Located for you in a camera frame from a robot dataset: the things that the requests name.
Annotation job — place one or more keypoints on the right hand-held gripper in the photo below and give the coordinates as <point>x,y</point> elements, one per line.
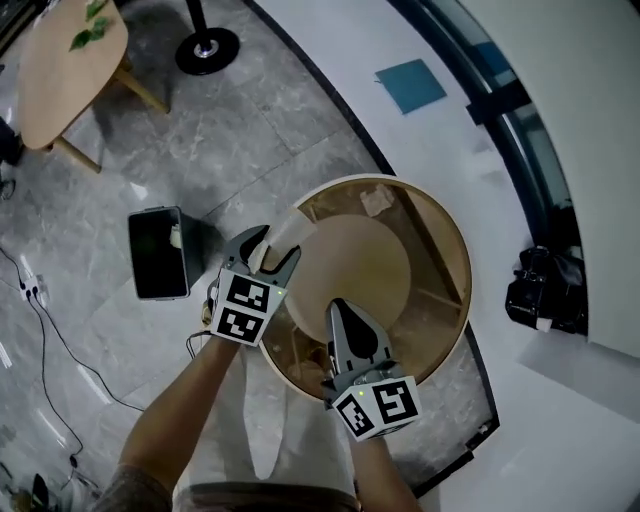
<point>382,402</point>

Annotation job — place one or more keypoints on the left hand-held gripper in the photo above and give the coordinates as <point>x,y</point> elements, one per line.
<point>245,315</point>

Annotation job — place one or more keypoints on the translucent white plastic cup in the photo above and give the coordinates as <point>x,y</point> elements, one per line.
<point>295,230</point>

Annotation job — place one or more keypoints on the yellow paper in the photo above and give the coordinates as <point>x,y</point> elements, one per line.
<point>176,237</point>

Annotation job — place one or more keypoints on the black waste bin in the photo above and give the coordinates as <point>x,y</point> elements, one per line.
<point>150,270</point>

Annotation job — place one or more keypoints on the person's right forearm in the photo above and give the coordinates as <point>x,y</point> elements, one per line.
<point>380,475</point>

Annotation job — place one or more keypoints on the person's left forearm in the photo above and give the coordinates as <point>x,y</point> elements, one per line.
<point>175,415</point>

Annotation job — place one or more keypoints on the round glass-top side table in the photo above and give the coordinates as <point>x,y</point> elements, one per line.
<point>360,260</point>

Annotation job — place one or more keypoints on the person's right shoe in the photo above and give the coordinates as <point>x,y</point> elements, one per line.
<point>310,365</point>

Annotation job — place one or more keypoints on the person's shoe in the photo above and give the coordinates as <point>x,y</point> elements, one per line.
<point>310,365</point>
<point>206,310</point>

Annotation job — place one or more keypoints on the person's left shoe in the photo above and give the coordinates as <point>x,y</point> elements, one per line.
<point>206,310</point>

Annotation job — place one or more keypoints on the person's white trousers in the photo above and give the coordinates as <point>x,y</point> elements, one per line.
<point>310,440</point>

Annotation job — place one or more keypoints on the person's grey printed shirt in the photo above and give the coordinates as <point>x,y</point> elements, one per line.
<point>250,500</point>

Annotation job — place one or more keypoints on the black leather handbag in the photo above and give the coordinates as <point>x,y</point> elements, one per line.
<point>542,295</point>

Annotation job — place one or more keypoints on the black floor lamp stand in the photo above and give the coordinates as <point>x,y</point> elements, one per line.
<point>222,47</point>

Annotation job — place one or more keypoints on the white window ledge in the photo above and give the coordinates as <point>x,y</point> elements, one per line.
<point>345,60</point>

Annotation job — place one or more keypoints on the white power strip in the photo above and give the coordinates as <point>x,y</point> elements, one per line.
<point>32,289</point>

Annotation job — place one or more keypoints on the blue notebook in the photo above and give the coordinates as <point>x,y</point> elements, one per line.
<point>411,86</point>

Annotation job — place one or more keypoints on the oval wooden table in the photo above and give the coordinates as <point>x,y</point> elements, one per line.
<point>60,90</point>

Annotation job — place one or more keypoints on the dark framed window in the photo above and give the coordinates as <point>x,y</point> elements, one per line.
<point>525,125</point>

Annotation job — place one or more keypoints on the green leafy plant sprig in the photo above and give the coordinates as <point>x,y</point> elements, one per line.
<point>80,40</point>

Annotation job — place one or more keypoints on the large white roller blind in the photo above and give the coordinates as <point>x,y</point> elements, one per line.
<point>585,125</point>

